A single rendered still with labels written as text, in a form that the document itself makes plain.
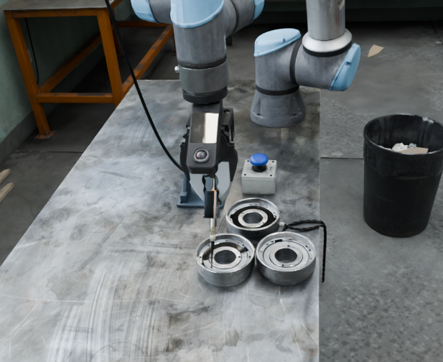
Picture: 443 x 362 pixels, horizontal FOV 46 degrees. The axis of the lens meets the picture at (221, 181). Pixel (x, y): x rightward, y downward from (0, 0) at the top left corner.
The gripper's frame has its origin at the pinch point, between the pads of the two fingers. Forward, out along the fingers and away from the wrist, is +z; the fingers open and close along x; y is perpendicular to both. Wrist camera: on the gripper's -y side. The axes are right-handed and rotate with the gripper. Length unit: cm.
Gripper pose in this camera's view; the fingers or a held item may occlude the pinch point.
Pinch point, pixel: (212, 197)
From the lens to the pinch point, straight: 91.1
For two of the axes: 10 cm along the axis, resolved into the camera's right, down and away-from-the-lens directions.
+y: 1.5, -5.6, 8.2
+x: -9.9, -0.2, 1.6
